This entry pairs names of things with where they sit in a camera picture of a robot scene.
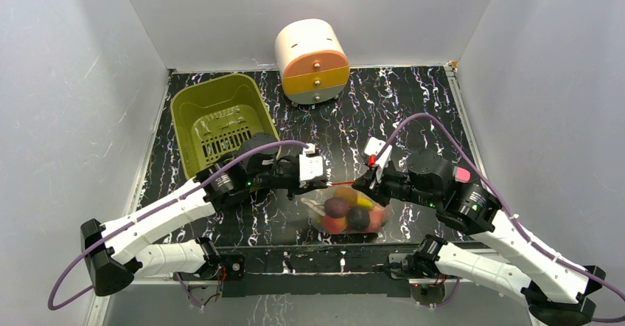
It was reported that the brown toy kiwi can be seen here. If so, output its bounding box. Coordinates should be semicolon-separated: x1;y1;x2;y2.
334;186;358;205

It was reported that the dark red toy fruit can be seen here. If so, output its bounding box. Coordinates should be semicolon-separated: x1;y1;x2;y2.
323;197;350;218

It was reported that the clear zip bag orange zipper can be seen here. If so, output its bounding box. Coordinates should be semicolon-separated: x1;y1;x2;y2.
298;181;391;235

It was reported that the dark purple toy plum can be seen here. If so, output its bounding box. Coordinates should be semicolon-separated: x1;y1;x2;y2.
346;207;369;232

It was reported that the orange peach toy fruit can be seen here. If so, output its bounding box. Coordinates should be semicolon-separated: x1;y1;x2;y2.
321;215;348;235

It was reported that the olive green plastic basket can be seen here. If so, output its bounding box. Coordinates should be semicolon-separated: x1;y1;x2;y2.
170;73;279;179

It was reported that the yellow toy banana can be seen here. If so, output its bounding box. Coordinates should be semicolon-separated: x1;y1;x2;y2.
356;195;376;210

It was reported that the white toy mushroom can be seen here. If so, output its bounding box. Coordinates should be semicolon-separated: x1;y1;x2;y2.
301;198;325;218

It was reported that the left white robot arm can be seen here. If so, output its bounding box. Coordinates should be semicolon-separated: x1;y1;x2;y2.
80;133;328;296

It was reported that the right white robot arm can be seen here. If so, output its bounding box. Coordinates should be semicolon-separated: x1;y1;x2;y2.
354;141;605;325

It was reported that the pink small object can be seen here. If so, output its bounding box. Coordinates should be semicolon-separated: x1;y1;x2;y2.
454;167;471;183

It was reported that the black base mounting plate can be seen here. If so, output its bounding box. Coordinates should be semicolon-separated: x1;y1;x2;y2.
217;243;417;297

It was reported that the white cylindrical drawer cabinet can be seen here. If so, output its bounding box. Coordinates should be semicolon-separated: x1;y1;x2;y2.
274;18;350;106

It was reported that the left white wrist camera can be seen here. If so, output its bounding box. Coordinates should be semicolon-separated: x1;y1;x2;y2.
297;143;327;188

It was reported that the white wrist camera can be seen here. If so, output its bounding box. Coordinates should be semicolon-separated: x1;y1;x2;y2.
363;137;392;190
297;143;327;188

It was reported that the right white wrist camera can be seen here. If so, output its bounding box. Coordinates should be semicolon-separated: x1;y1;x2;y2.
363;137;392;190

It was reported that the aluminium frame rail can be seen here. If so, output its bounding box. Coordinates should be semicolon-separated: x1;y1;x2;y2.
92;248;551;326

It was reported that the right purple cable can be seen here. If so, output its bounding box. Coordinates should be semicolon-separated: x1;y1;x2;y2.
380;112;625;325

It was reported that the purple cable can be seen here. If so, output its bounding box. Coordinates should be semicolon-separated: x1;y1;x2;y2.
47;139;311;311
380;112;625;325

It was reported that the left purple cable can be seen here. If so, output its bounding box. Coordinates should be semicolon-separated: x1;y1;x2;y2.
47;139;311;311

